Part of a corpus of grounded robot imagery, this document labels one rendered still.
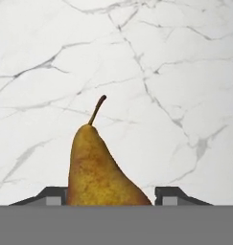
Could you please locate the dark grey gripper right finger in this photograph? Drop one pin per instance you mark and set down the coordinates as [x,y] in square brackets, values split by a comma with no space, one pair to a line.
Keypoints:
[170,196]

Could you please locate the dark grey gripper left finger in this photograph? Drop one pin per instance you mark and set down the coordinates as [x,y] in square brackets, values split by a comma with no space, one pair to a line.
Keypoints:
[52,196]

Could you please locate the yellow-brown pear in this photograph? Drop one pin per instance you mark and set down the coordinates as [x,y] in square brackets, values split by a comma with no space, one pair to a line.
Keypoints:
[95,175]

